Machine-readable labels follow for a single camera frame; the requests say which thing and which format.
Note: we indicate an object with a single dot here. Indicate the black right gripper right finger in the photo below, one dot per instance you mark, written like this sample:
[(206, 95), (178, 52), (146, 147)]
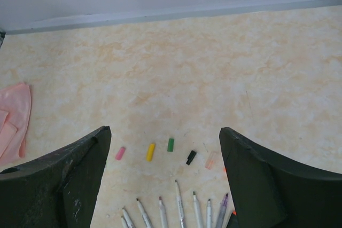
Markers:
[(271, 190)]

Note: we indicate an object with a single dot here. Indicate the pink marker cap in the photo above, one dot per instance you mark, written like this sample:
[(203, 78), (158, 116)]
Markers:
[(120, 153)]

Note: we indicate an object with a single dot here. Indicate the grey purple pen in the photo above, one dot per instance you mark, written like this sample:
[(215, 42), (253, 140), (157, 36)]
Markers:
[(222, 212)]

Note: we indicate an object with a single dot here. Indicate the dark green capped marker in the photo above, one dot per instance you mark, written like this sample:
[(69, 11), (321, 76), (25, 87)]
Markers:
[(199, 218)]

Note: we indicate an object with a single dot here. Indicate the black marker cap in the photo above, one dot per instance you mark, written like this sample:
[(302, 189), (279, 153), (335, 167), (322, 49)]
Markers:
[(190, 157)]

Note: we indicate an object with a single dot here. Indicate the pink capped marker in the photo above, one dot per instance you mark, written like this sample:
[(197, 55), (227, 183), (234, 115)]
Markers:
[(163, 216)]

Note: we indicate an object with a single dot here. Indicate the clear pink pen cap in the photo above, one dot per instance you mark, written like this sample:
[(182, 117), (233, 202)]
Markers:
[(211, 160)]

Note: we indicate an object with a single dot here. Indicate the dark green marker cap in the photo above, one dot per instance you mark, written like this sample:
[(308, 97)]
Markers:
[(170, 146)]

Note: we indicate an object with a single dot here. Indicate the light green capped marker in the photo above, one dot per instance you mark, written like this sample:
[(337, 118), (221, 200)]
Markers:
[(144, 214)]

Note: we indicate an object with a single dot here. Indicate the black capped white marker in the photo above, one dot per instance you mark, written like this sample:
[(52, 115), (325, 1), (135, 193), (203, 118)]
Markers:
[(209, 214)]

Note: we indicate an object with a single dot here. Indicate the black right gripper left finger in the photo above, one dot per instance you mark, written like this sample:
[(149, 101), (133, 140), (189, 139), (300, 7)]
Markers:
[(59, 189)]

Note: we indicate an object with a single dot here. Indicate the yellow capped white marker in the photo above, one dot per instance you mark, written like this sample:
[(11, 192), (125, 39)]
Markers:
[(124, 223)]

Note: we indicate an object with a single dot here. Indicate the pink cloth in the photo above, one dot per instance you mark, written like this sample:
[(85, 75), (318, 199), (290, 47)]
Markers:
[(16, 105)]

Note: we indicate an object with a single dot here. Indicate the aluminium frame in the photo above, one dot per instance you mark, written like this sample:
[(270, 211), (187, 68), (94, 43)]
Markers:
[(100, 20)]

